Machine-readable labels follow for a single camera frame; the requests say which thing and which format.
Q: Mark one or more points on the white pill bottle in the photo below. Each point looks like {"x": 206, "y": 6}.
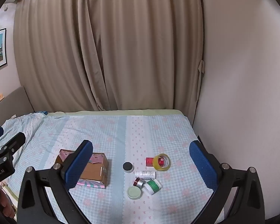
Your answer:
{"x": 145, "y": 174}

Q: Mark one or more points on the silver jar with red lid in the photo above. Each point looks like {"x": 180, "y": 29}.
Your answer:
{"x": 139, "y": 182}

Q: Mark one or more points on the white and blue quilt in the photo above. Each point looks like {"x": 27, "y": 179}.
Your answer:
{"x": 21, "y": 126}

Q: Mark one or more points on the beige curtain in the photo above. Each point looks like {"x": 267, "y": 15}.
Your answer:
{"x": 119, "y": 46}

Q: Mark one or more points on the brown cardboard box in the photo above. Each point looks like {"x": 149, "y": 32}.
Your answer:
{"x": 93, "y": 171}

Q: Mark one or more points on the jar with pale green lid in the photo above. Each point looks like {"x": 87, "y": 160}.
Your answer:
{"x": 134, "y": 192}

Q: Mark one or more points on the clear yellowish tape roll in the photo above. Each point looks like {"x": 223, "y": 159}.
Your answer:
{"x": 163, "y": 166}

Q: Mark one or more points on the small black-lid jar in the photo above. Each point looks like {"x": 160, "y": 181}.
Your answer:
{"x": 127, "y": 166}

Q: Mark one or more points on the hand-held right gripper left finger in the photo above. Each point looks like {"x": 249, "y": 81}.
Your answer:
{"x": 80, "y": 165}

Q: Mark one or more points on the small red box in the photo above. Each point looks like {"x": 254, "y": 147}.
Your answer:
{"x": 149, "y": 162}

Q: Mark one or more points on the white jar with green label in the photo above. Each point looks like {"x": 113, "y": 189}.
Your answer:
{"x": 153, "y": 186}

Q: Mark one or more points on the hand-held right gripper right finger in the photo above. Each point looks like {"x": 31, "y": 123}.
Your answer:
{"x": 203, "y": 165}

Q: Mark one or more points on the pink striped paper liner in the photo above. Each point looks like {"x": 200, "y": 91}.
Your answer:
{"x": 93, "y": 183}

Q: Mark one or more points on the blue checkered bed sheet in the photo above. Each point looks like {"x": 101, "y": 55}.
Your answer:
{"x": 130, "y": 133}

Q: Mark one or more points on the person's left hand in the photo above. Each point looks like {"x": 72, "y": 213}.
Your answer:
{"x": 4, "y": 205}

